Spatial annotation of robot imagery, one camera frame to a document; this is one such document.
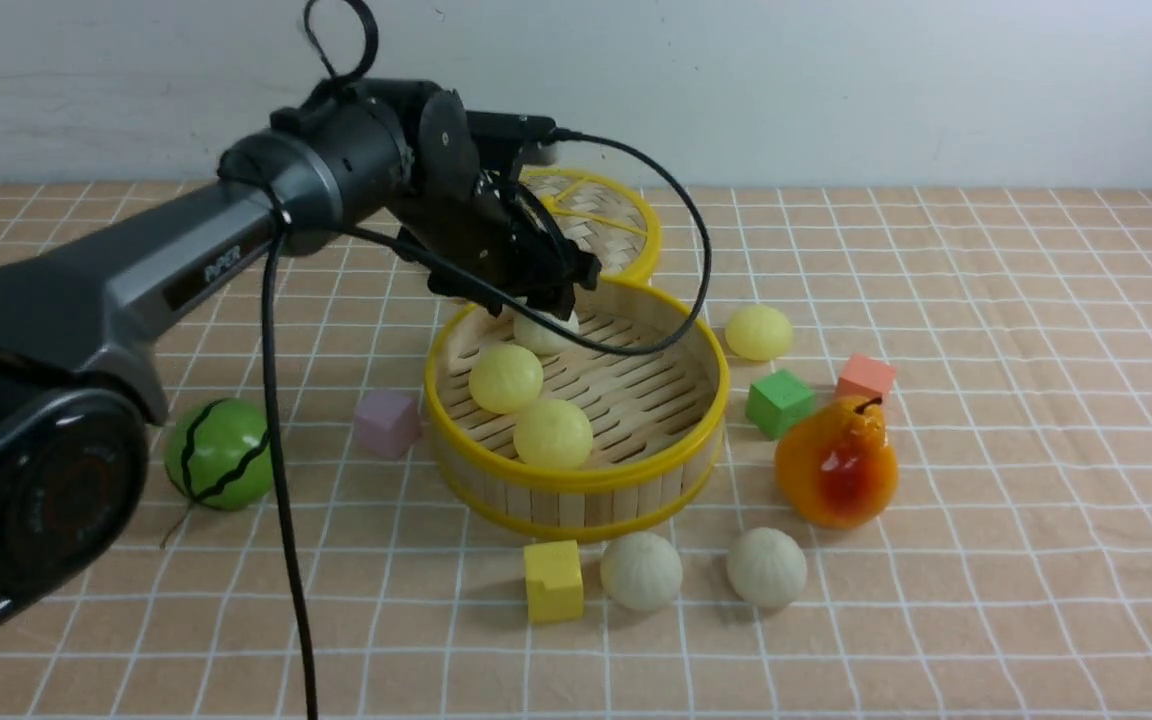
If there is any green foam cube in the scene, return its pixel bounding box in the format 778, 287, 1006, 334
745, 369, 817, 441

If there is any white bun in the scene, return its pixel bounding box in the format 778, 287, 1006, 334
723, 526, 808, 611
511, 311, 581, 357
599, 532, 684, 612

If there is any green toy watermelon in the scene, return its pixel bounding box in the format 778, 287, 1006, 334
159, 397, 274, 550

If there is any checkered beige tablecloth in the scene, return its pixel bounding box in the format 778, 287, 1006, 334
0, 183, 1152, 720

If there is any yellow bun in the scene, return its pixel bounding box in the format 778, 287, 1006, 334
468, 343, 544, 414
723, 304, 794, 363
513, 397, 594, 471

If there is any bamboo steamer tray yellow rim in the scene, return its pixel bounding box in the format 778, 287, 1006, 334
424, 306, 732, 543

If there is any pink foam cube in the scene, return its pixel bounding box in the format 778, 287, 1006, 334
353, 388, 422, 460

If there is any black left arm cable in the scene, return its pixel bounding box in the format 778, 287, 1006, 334
258, 0, 714, 720

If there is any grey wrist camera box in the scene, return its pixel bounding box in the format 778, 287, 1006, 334
467, 111, 559, 172

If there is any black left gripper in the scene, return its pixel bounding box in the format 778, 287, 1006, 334
391, 170, 602, 320

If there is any bamboo steamer lid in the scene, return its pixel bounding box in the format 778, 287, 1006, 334
521, 167, 664, 283

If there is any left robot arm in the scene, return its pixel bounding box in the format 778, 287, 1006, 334
0, 78, 602, 626

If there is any orange toy pear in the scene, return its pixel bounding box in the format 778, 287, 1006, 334
774, 395, 900, 530

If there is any orange foam cube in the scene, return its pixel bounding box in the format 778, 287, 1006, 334
833, 354, 897, 402

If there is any yellow foam cube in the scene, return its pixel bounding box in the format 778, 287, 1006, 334
524, 539, 585, 624

